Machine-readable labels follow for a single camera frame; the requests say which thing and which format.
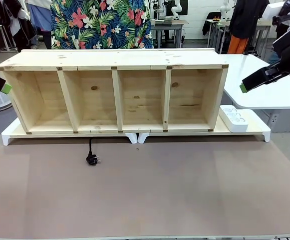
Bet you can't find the black power cable with plug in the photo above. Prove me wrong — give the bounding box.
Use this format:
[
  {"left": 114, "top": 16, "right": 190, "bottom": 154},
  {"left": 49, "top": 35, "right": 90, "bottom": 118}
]
[{"left": 85, "top": 138, "right": 102, "bottom": 166}]

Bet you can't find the white side table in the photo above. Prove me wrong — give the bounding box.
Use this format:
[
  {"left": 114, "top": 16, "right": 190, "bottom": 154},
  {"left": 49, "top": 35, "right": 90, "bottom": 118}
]
[{"left": 216, "top": 53, "right": 290, "bottom": 131}]

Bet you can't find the white multi-socket power strip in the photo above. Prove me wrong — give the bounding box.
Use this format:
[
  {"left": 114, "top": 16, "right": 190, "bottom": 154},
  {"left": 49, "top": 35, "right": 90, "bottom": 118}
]
[{"left": 219, "top": 104, "right": 249, "bottom": 133}]

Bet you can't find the wood-top riser with white legs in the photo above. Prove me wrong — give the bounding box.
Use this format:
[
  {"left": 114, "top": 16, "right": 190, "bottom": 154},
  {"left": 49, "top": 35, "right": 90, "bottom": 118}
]
[
  {"left": 137, "top": 107, "right": 272, "bottom": 145},
  {"left": 1, "top": 116, "right": 138, "bottom": 147}
]

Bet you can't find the person in orange trousers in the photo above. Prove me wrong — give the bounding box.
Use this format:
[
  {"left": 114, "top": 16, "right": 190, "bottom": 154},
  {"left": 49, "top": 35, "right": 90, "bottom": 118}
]
[{"left": 227, "top": 0, "right": 271, "bottom": 55}]

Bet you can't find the person in blue shirt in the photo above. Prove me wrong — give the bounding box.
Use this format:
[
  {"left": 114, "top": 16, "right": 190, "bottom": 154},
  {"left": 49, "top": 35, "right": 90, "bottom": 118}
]
[{"left": 24, "top": 0, "right": 53, "bottom": 50}]

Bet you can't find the grey background workbench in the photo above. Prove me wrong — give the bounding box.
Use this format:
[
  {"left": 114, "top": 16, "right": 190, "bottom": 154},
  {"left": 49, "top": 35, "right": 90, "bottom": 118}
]
[{"left": 150, "top": 19, "right": 190, "bottom": 49}]

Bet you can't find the person in floral shirt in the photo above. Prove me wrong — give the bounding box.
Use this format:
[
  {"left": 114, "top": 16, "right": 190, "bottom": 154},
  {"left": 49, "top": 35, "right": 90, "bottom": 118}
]
[{"left": 50, "top": 0, "right": 154, "bottom": 50}]

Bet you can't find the pine wooden shelf with compartments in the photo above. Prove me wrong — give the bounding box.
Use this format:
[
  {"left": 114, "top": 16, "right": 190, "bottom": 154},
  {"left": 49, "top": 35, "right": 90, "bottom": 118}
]
[{"left": 0, "top": 48, "right": 230, "bottom": 135}]

